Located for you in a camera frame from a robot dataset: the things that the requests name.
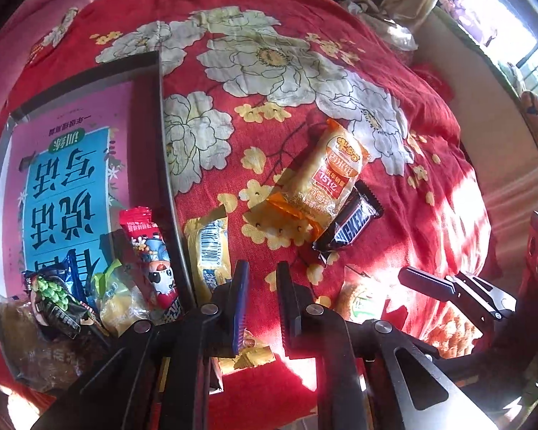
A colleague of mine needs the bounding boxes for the yellow wafer stick packet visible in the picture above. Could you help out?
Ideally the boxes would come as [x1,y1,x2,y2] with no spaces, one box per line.
[183,205,277,370]

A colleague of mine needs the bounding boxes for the red panda snack packet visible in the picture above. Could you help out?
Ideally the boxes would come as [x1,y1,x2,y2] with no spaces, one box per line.
[118,207,183,322]

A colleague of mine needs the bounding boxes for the yellow green snack packet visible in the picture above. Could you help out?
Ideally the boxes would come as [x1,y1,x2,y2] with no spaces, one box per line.
[90,259,148,337]

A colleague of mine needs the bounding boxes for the snickers bar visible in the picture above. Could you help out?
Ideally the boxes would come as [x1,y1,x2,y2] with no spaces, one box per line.
[313,180,384,256]

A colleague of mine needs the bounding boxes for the orange rice cracker packet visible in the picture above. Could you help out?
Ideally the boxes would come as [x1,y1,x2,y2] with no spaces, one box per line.
[268,119,369,240]

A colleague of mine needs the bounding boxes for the black green pea packet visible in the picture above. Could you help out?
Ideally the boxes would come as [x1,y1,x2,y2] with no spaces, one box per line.
[29,275,95,340]

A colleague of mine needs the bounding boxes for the clear meat floss cake packet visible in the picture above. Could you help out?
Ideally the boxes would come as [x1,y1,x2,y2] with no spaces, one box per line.
[0,300,105,394]

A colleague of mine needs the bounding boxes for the clear walnut pastry packet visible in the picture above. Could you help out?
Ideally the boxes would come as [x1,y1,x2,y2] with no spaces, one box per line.
[334,266,388,324]

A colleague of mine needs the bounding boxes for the blue oreo snack packet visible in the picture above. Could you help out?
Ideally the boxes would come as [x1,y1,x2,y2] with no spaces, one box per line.
[22,249,91,303]

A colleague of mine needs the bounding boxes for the red floral quilt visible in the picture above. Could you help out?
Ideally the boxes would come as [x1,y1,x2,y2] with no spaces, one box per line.
[0,0,492,430]

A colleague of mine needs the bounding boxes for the grey tray with pink book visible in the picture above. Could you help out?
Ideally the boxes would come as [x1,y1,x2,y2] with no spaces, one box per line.
[0,51,198,395]

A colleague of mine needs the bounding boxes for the red plastic bag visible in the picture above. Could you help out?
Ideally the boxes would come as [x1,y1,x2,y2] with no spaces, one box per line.
[411,62,455,104]

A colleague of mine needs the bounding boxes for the window with bars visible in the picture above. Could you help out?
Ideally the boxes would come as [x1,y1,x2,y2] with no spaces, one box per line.
[438,0,538,154]

